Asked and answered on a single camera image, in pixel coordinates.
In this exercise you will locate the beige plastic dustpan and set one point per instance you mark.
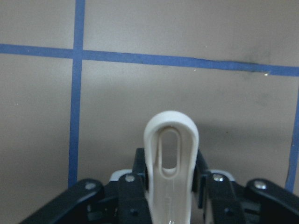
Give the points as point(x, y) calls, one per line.
point(170, 189)

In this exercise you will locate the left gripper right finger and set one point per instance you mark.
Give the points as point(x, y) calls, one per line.
point(224, 201)

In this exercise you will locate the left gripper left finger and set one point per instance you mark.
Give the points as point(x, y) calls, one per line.
point(121, 201)

